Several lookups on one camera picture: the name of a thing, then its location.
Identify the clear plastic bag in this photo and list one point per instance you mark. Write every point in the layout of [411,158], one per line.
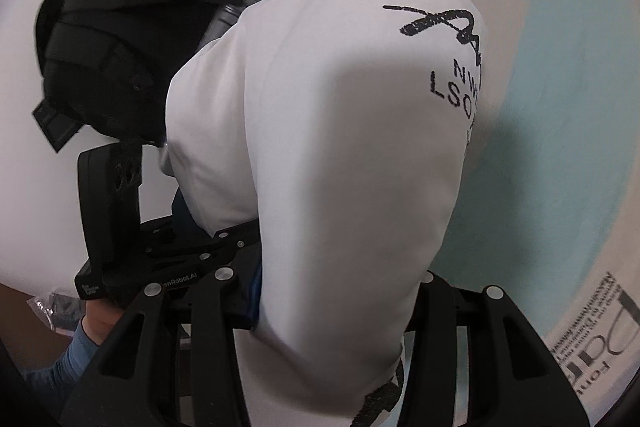
[50,307]

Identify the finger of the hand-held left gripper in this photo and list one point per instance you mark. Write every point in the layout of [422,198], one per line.
[200,244]

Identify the white and blue hooded jacket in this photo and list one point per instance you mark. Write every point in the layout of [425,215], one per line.
[325,157]

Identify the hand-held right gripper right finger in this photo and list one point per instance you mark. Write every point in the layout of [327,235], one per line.
[452,312]

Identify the black backpack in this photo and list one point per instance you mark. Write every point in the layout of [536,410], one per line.
[110,37]

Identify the striped bed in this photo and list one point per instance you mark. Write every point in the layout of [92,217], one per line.
[550,107]

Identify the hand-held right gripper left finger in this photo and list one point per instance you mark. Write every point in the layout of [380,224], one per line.
[212,332]

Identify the person's left forearm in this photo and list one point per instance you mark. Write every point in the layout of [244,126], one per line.
[60,367]

